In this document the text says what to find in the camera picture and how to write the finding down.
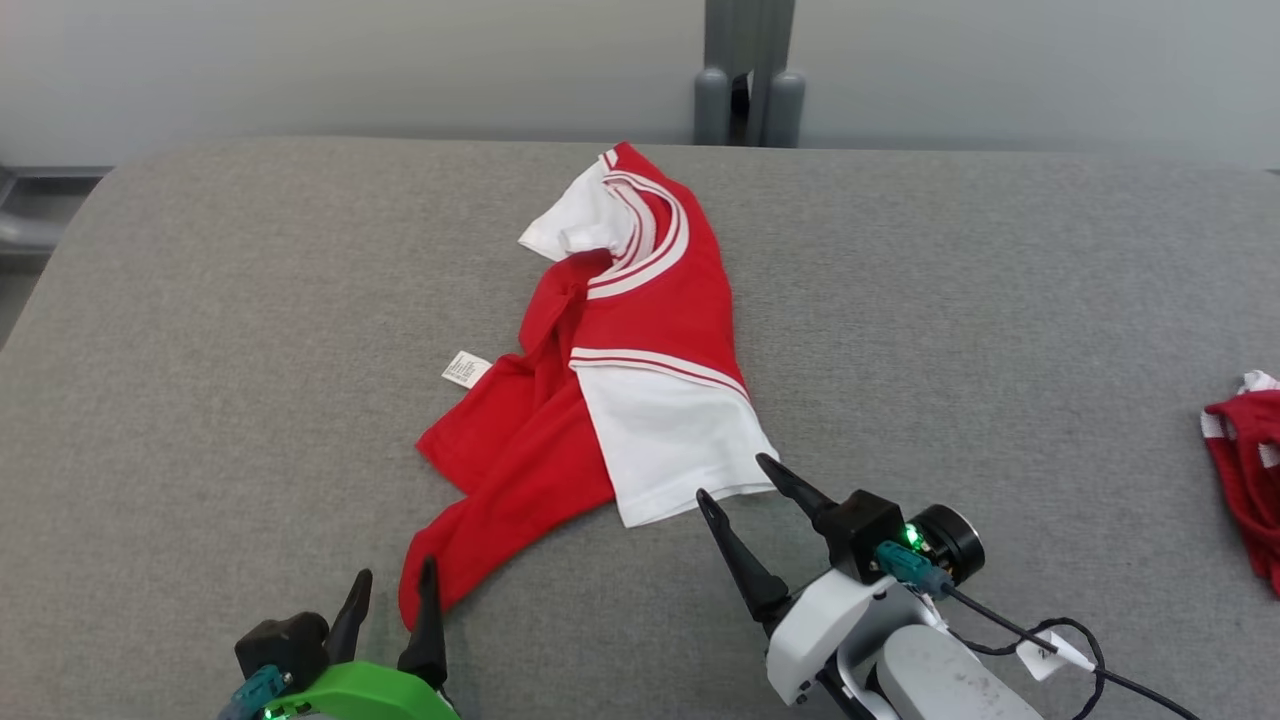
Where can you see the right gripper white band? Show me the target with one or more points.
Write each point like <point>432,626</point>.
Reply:
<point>820,620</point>

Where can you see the red shorts with white trim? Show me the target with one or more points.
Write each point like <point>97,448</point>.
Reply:
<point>1250,470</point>

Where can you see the grey fabric sofa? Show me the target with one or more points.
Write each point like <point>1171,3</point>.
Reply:
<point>250,350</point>

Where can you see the grey metal post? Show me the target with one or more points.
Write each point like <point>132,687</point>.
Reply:
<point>725,60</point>

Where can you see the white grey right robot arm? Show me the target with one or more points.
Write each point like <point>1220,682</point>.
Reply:
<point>940,680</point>

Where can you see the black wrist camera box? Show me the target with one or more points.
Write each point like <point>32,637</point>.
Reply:
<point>280,640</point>
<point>860,530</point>

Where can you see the red Bulls basketball jersey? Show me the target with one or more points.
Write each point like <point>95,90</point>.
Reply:
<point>650,300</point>

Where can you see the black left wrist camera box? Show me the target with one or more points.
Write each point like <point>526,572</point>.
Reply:
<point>280,640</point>

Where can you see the grey metal frame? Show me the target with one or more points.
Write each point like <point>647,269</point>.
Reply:
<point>20,230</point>

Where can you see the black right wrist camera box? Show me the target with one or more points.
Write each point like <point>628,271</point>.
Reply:
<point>860,530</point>

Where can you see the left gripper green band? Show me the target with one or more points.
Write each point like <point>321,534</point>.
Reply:
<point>370,695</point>

